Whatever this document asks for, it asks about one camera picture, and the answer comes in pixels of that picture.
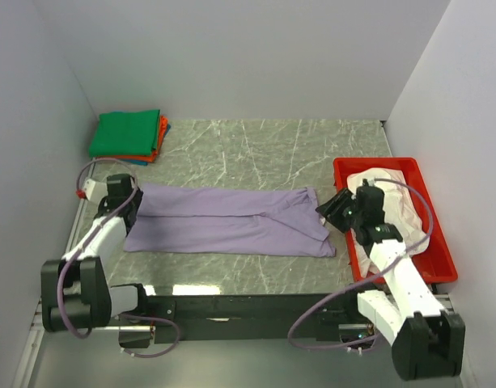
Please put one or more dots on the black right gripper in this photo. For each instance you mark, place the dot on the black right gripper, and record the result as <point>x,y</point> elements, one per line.
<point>342,198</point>

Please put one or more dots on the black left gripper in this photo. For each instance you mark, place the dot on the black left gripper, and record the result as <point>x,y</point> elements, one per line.
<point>137,198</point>

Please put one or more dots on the lavender t shirt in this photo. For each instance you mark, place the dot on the lavender t shirt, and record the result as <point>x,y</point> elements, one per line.
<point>229,221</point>

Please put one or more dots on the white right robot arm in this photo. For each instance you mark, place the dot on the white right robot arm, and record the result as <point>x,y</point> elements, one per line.
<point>427,340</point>

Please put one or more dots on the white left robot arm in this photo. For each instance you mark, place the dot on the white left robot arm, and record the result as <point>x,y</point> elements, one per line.
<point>75,294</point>

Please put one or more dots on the blue folded t shirt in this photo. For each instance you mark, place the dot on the blue folded t shirt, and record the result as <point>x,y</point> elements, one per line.
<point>144,160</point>

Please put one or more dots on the white t shirt in bin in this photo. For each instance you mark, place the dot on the white t shirt in bin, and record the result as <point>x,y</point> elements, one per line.
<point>398,205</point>

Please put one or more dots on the green folded t shirt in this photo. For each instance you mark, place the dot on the green folded t shirt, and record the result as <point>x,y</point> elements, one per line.
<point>126,133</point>

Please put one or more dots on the orange folded t shirt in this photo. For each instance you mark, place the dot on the orange folded t shirt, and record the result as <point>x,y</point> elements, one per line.
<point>160,139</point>

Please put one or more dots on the red plastic bin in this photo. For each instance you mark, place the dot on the red plastic bin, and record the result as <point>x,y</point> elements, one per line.
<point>436,264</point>

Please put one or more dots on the black base beam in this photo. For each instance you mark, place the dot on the black base beam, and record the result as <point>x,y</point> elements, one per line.
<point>259,317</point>

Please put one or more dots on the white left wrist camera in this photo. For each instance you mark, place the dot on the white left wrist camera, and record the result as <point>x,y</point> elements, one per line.
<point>92,190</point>

